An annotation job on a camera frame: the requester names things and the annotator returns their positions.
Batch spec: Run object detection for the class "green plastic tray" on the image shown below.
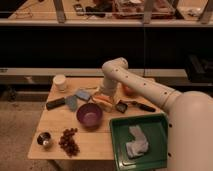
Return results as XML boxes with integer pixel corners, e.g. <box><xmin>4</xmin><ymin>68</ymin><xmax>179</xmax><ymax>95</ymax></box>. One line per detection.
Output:
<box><xmin>110</xmin><ymin>114</ymin><xmax>167</xmax><ymax>171</ymax></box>

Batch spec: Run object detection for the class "red apple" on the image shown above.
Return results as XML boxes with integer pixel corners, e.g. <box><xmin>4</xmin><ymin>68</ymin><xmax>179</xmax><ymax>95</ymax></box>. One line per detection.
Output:
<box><xmin>122</xmin><ymin>85</ymin><xmax>134</xmax><ymax>97</ymax></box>

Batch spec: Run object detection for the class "wooden table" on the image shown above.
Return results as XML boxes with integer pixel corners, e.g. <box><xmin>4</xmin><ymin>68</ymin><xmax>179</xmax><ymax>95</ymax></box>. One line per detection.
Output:
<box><xmin>28</xmin><ymin>77</ymin><xmax>162</xmax><ymax>160</ymax></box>

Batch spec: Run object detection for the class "orange carrot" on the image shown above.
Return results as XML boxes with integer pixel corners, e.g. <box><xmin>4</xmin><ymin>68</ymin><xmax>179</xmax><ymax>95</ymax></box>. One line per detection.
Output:
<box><xmin>93</xmin><ymin>95</ymin><xmax>112</xmax><ymax>103</ymax></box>

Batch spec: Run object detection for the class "small black square dish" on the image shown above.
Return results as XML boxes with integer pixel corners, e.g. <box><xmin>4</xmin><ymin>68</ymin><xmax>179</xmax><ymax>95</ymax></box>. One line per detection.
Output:
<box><xmin>115</xmin><ymin>102</ymin><xmax>128</xmax><ymax>113</ymax></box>

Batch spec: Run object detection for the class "white paper cup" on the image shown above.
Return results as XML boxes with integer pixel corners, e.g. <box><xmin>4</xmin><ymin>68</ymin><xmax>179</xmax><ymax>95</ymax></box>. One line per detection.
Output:
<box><xmin>53</xmin><ymin>74</ymin><xmax>67</xmax><ymax>92</ymax></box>

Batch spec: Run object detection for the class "white crumpled cloth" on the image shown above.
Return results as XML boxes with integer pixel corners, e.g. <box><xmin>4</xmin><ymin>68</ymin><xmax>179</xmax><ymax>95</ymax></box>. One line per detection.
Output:
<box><xmin>126</xmin><ymin>125</ymin><xmax>149</xmax><ymax>159</ymax></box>

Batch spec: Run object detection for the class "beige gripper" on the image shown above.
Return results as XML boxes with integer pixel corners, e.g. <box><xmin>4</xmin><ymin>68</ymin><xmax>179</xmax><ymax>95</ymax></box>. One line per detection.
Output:
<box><xmin>92</xmin><ymin>89</ymin><xmax>120</xmax><ymax>110</ymax></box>

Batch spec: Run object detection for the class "bunch of dark grapes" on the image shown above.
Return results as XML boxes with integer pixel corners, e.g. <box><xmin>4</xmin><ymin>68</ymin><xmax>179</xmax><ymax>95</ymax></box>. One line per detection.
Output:
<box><xmin>59</xmin><ymin>128</ymin><xmax>80</xmax><ymax>157</ymax></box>

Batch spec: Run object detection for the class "small metal cup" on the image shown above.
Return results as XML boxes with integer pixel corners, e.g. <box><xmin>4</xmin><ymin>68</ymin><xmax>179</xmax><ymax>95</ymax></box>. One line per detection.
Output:
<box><xmin>37</xmin><ymin>132</ymin><xmax>53</xmax><ymax>148</ymax></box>

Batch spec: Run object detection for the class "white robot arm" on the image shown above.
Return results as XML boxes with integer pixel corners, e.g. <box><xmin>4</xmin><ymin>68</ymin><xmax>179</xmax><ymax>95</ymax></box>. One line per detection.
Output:
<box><xmin>99</xmin><ymin>57</ymin><xmax>213</xmax><ymax>171</ymax></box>

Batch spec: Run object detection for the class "yellow banana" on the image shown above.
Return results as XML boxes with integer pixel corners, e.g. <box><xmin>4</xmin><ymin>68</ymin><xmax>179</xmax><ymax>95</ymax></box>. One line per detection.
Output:
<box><xmin>92</xmin><ymin>98</ymin><xmax>113</xmax><ymax>112</ymax></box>

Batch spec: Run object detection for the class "purple bowl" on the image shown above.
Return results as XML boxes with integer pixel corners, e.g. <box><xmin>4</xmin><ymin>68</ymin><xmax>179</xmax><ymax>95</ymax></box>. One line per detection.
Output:
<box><xmin>76</xmin><ymin>103</ymin><xmax>103</xmax><ymax>128</ymax></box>

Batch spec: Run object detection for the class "black handled knife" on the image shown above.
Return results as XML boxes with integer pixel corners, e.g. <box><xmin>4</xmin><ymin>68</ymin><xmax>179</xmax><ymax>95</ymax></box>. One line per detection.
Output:
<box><xmin>128</xmin><ymin>101</ymin><xmax>156</xmax><ymax>112</ymax></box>

